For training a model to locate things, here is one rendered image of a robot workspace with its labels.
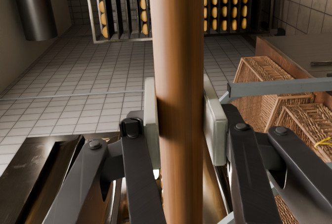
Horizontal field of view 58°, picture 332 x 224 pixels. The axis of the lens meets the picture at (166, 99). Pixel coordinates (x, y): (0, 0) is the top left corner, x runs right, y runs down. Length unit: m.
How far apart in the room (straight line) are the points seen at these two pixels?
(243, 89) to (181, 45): 0.97
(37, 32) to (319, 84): 2.69
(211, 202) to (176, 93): 1.32
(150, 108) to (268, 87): 1.00
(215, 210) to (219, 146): 1.28
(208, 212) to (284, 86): 0.65
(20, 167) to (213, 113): 1.78
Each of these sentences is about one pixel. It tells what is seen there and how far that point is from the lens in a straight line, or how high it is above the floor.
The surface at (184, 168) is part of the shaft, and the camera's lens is 0.20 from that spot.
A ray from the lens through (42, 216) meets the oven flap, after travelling 1.56.
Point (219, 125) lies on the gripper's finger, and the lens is 0.16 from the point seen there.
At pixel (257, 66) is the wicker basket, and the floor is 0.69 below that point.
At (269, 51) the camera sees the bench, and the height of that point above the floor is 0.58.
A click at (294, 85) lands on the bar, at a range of 1.20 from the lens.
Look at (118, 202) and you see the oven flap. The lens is 1.31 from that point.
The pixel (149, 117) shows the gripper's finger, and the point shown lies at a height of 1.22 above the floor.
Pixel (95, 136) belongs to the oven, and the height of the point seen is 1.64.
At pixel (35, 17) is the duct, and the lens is 3.27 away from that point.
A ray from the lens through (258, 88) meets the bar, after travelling 1.15.
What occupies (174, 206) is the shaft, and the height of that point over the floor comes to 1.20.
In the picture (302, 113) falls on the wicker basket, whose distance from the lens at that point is 1.21.
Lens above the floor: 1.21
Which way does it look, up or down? 1 degrees down
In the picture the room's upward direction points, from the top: 94 degrees counter-clockwise
